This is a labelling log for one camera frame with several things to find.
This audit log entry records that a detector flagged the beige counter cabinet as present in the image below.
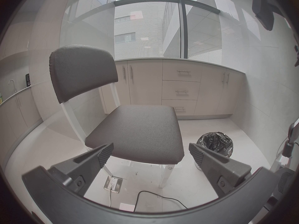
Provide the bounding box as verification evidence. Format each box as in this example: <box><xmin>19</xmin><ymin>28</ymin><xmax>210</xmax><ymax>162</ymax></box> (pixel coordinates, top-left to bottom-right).
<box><xmin>0</xmin><ymin>86</ymin><xmax>43</xmax><ymax>149</ymax></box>

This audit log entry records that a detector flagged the black plastic bag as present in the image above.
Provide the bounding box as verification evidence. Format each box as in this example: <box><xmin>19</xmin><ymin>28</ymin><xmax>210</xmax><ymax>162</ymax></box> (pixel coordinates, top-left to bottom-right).
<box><xmin>196</xmin><ymin>131</ymin><xmax>234</xmax><ymax>159</ymax></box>

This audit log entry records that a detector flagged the window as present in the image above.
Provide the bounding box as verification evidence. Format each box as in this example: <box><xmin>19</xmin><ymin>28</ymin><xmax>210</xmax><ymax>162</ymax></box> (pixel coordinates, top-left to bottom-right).
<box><xmin>59</xmin><ymin>0</ymin><xmax>222</xmax><ymax>61</ymax></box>

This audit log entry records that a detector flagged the beige cabinet with drawers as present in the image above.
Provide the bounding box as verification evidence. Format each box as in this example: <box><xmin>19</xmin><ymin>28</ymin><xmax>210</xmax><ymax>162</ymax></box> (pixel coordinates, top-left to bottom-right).
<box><xmin>100</xmin><ymin>58</ymin><xmax>246</xmax><ymax>121</ymax></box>

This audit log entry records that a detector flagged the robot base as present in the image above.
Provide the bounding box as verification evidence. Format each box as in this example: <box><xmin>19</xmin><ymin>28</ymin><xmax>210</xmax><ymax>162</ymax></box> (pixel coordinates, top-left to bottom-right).
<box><xmin>264</xmin><ymin>119</ymin><xmax>299</xmax><ymax>215</ymax></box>

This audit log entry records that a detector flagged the grey padded white-legged chair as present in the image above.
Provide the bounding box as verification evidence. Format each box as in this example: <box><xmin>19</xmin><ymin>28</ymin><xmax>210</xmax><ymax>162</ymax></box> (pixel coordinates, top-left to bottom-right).
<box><xmin>49</xmin><ymin>44</ymin><xmax>185</xmax><ymax>188</ymax></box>

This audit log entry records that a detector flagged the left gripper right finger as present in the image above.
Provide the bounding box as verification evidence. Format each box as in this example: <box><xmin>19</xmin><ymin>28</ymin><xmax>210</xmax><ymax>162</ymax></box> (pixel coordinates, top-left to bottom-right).
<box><xmin>188</xmin><ymin>143</ymin><xmax>253</xmax><ymax>197</ymax></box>

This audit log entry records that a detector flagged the black cable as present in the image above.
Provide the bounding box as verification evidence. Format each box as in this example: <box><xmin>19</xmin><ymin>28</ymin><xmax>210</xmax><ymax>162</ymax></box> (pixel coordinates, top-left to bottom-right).
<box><xmin>134</xmin><ymin>191</ymin><xmax>188</xmax><ymax>213</ymax></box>

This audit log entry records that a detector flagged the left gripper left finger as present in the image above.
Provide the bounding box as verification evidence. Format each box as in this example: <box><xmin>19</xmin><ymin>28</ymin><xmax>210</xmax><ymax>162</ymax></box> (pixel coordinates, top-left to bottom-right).
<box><xmin>48</xmin><ymin>142</ymin><xmax>115</xmax><ymax>196</ymax></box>

